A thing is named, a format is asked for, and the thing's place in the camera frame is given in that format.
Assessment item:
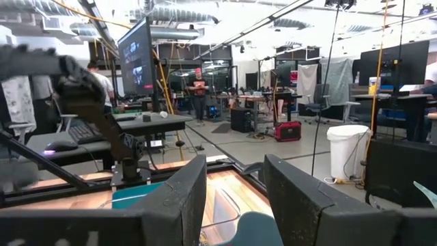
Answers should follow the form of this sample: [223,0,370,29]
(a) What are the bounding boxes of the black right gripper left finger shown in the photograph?
[129,154,208,246]

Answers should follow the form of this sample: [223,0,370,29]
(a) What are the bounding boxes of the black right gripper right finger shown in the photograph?
[264,153,406,246]

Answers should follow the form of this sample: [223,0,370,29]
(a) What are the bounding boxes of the teal plastic bin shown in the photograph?
[111,180,165,210]

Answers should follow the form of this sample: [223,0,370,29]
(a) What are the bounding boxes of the grey-green plastic bin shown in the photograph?
[216,210,285,246]

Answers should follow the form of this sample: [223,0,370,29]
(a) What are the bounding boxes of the white trash bin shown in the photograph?
[326,124,372,181]

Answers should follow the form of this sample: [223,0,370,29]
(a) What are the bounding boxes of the red portable power station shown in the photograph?
[273,120,302,143]

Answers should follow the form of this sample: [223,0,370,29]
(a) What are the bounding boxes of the dark grey desk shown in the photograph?
[25,111,195,168]

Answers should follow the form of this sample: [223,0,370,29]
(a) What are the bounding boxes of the black computer tower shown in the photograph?
[230,107,254,134]

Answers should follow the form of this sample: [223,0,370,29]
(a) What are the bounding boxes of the grey office chair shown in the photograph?
[302,83,333,124]

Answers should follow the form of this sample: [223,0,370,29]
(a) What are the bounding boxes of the black rectangular panel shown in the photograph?
[364,137,437,210]

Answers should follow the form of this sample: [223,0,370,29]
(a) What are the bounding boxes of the person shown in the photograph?
[422,61,437,98]
[185,67,210,123]
[86,59,116,114]

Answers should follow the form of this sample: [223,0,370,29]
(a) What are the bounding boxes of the black keyboard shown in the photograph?
[67,122,105,145]

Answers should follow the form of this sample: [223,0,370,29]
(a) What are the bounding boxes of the white hanging cloth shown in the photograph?
[296,64,319,105]

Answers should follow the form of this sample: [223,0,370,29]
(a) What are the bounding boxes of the translucent plastic piece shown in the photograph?
[412,180,437,209]

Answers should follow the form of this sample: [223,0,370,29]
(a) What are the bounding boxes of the grey hanging cloth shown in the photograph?
[320,57,354,106]

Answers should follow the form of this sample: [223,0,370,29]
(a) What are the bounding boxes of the black computer mouse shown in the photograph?
[43,139,79,153]

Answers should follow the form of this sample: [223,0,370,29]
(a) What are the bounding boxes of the yellow white box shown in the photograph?
[368,76,381,96]

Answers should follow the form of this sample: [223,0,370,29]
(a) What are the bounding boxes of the dark table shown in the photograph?
[350,92,434,141]

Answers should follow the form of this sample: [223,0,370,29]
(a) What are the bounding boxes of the large black monitor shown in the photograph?
[117,16,160,100]

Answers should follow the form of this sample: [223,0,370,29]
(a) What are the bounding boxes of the wide black monitor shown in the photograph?
[358,40,430,92]

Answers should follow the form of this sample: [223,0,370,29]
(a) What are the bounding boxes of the white patterned cloth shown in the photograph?
[1,74,38,137]

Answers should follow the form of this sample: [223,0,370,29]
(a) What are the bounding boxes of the yellow slanted strap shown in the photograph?
[152,47,185,161]

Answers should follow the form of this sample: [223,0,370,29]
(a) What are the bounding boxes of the black hanging cable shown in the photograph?
[310,3,342,177]

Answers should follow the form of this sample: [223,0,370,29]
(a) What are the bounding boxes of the black slanted frame strut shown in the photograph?
[0,129,91,191]

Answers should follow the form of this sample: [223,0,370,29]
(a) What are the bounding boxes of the yellow hanging cable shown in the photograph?
[361,0,391,187]

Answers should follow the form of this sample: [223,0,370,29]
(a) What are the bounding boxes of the silver ventilation duct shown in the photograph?
[129,5,220,25]

